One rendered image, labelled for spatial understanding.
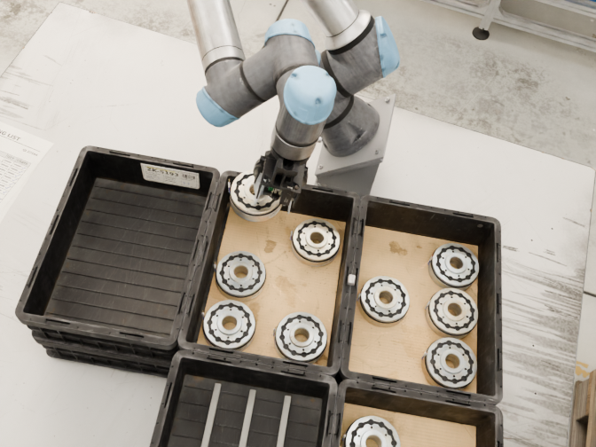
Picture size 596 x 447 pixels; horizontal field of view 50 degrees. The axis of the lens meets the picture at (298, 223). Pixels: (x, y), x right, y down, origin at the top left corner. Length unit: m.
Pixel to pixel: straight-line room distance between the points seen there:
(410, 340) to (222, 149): 0.70
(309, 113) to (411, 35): 2.17
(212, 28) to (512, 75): 2.11
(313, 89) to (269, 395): 0.61
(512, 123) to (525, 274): 1.34
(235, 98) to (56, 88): 0.88
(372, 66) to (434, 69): 1.60
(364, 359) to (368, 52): 0.63
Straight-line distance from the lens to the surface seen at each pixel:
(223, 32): 1.13
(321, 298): 1.34
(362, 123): 1.49
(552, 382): 1.57
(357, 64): 1.38
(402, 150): 1.74
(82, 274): 1.39
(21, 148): 1.76
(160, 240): 1.40
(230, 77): 1.07
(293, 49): 1.02
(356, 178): 1.54
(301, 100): 0.93
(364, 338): 1.32
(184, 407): 1.26
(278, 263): 1.36
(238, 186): 1.24
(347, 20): 1.36
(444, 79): 2.95
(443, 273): 1.39
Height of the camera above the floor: 2.05
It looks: 60 degrees down
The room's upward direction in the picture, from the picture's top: 10 degrees clockwise
